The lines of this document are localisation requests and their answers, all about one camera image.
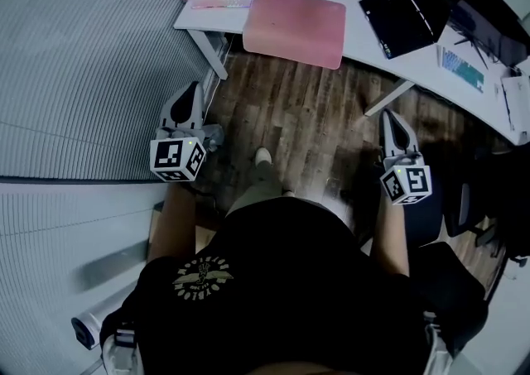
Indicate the person's right forearm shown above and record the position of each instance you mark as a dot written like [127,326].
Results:
[389,241]

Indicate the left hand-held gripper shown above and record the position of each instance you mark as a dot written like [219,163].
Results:
[172,158]

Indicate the large dark monitor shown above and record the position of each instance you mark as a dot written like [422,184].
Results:
[492,13]

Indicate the person's white shoe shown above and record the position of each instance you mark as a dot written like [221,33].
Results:
[263,157]

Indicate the white cylinder with black cap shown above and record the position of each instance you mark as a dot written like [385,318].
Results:
[89,325]

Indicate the blue green keyboard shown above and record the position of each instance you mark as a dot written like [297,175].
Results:
[463,69]

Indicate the white box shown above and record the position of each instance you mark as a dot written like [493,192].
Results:
[516,100]

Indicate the white desk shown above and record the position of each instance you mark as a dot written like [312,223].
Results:
[372,56]

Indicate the black office chair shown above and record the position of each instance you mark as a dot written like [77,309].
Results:
[497,199]

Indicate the pink mouse pad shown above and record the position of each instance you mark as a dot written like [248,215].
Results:
[296,27]

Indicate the black padded chair seat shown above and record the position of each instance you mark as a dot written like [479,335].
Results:
[449,294]

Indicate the person's left forearm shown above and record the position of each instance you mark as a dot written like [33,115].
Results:
[174,224]

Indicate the person's beige trouser leg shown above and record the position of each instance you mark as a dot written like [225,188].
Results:
[261,191]

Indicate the person's black printed shirt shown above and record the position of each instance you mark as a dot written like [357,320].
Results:
[281,294]

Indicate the black laptop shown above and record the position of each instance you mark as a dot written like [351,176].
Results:
[399,21]

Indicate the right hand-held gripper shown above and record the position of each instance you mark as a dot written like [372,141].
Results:
[410,183]

